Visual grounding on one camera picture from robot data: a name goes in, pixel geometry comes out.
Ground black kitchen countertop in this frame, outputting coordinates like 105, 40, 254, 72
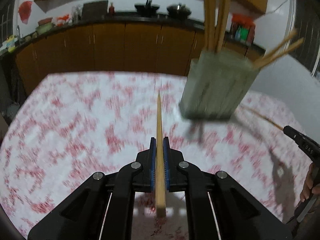
0, 14, 265, 55

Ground dark cutting board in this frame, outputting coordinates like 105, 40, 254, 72
82, 0, 109, 19

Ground red and white printed tablecloth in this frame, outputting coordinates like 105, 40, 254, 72
0, 70, 312, 240

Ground black cooking pot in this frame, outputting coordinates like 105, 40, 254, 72
167, 3, 192, 18

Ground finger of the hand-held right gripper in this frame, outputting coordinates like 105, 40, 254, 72
283, 125, 320, 159

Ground gridded window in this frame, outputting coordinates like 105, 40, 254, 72
0, 0, 14, 48

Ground glass jars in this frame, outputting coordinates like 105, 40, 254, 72
71, 5, 82, 22

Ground yellow packet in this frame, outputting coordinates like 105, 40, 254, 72
6, 36, 17, 52

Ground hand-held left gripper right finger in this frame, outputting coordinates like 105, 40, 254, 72
163, 136, 292, 240

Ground dark framed window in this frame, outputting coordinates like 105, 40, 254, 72
290, 0, 320, 77

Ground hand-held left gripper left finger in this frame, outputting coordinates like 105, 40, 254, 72
27, 137, 157, 240

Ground red plastic bag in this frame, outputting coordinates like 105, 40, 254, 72
18, 1, 33, 24

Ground red flower-like item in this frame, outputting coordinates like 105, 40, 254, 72
56, 14, 70, 27

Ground green bowl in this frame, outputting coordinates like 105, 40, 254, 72
35, 22, 54, 35

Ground black wok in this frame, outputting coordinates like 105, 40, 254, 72
134, 0, 160, 14

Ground grey chopstick holder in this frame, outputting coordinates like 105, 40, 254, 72
179, 50, 258, 120

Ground brown lower kitchen cabinets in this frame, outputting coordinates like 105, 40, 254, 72
15, 21, 265, 78

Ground thin wall cable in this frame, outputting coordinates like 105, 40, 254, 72
266, 0, 292, 14

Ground red and green containers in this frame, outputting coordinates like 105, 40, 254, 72
230, 14, 256, 43

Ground person's right hand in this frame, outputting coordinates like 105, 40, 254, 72
299, 162, 320, 203

